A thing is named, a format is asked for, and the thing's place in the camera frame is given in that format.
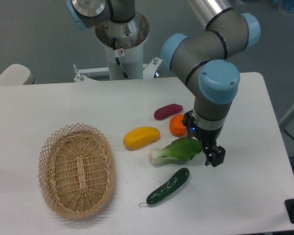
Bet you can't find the green bok choy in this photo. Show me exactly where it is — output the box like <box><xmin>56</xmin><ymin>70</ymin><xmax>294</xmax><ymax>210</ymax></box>
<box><xmin>149</xmin><ymin>137</ymin><xmax>202</xmax><ymax>165</ymax></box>

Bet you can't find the woven wicker basket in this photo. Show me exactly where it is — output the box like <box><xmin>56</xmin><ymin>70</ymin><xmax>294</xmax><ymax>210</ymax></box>
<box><xmin>38</xmin><ymin>123</ymin><xmax>116</xmax><ymax>219</ymax></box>

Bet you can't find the white chair armrest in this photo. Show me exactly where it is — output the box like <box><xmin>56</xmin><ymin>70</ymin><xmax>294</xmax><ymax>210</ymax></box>
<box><xmin>0</xmin><ymin>64</ymin><xmax>35</xmax><ymax>87</ymax></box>

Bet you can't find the green cucumber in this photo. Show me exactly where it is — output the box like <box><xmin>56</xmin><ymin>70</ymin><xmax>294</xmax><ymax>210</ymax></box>
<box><xmin>139</xmin><ymin>167</ymin><xmax>190</xmax><ymax>206</ymax></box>

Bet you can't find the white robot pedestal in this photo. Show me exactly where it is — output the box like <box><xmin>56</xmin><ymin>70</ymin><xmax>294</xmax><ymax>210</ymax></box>
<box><xmin>73</xmin><ymin>12</ymin><xmax>162</xmax><ymax>82</ymax></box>

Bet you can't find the black pedestal cable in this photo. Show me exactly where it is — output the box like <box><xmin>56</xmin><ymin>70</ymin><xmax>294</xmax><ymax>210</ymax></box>
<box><xmin>112</xmin><ymin>37</ymin><xmax>130</xmax><ymax>80</ymax></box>

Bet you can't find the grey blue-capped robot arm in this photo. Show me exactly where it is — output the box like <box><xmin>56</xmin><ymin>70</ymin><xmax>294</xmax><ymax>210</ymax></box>
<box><xmin>66</xmin><ymin>0</ymin><xmax>261</xmax><ymax>166</ymax></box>

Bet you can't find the orange fruit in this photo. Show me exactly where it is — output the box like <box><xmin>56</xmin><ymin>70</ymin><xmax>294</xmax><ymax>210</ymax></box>
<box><xmin>169</xmin><ymin>114</ymin><xmax>187</xmax><ymax>137</ymax></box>

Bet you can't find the purple sweet potato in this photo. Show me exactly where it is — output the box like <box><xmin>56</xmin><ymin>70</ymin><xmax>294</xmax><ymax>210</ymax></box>
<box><xmin>153</xmin><ymin>103</ymin><xmax>183</xmax><ymax>120</ymax></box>

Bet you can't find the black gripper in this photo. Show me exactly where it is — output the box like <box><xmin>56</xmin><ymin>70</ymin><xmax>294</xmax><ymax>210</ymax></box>
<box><xmin>182</xmin><ymin>110</ymin><xmax>226</xmax><ymax>167</ymax></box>

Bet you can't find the yellow mango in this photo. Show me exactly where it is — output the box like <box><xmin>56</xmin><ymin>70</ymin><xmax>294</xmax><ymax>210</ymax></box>
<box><xmin>123</xmin><ymin>126</ymin><xmax>160</xmax><ymax>149</ymax></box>

